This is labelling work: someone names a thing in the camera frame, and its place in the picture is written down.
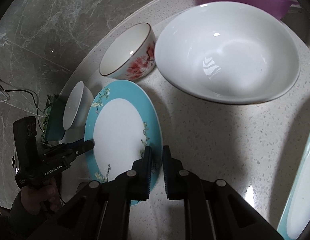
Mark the large white bowl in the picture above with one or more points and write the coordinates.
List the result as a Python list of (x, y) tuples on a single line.
[(228, 52)]

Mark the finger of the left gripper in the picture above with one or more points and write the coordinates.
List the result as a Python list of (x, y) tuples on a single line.
[(82, 146)]

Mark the teal plastic basin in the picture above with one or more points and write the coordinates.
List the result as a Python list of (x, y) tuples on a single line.
[(53, 120)]

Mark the large teal floral plate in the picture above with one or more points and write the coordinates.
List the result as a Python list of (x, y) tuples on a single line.
[(295, 219)]

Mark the left hand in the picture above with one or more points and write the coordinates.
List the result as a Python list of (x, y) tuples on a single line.
[(45, 197)]

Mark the small white bowl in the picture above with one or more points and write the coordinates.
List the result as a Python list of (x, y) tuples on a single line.
[(77, 107)]

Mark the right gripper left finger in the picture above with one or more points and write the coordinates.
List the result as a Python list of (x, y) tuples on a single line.
[(135, 183)]

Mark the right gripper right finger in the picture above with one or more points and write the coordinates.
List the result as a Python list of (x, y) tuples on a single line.
[(179, 182)]

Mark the small teal floral plate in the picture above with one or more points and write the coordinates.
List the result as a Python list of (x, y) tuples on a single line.
[(121, 122)]

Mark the red floral bowl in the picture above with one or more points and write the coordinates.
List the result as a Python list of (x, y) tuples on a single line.
[(131, 54)]

